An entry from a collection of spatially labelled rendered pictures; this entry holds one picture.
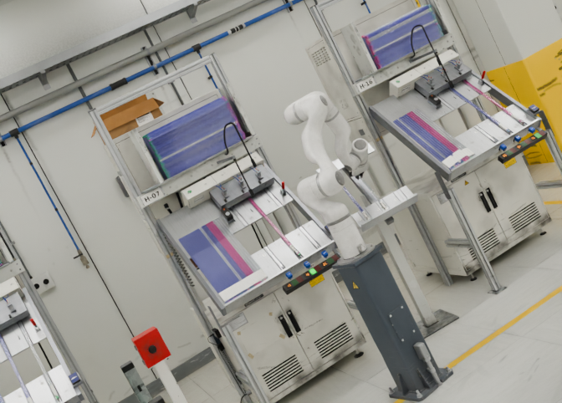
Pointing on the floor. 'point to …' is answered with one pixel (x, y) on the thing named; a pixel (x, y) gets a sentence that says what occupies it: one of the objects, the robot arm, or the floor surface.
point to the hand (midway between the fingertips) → (359, 175)
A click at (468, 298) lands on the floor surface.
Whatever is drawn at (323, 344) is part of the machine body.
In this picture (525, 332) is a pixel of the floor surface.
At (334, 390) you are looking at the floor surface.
